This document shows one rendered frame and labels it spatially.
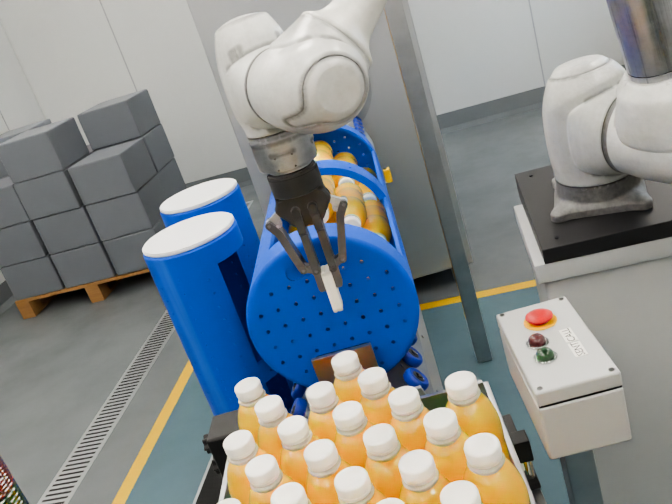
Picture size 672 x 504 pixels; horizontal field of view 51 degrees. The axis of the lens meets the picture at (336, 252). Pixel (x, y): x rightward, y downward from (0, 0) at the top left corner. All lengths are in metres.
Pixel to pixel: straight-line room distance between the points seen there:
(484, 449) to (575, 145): 0.72
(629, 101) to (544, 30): 5.08
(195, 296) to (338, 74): 1.31
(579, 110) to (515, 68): 4.97
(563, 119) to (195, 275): 1.08
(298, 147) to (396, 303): 0.33
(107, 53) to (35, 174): 2.11
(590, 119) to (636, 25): 0.22
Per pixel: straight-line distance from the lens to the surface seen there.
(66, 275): 5.16
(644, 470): 1.68
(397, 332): 1.18
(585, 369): 0.89
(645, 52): 1.18
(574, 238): 1.36
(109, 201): 4.80
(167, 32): 6.55
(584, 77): 1.34
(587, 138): 1.33
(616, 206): 1.42
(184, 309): 2.04
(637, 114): 1.22
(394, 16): 2.47
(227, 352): 2.08
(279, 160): 0.98
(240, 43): 0.95
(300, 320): 1.16
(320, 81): 0.77
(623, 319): 1.46
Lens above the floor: 1.61
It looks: 22 degrees down
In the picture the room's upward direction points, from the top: 18 degrees counter-clockwise
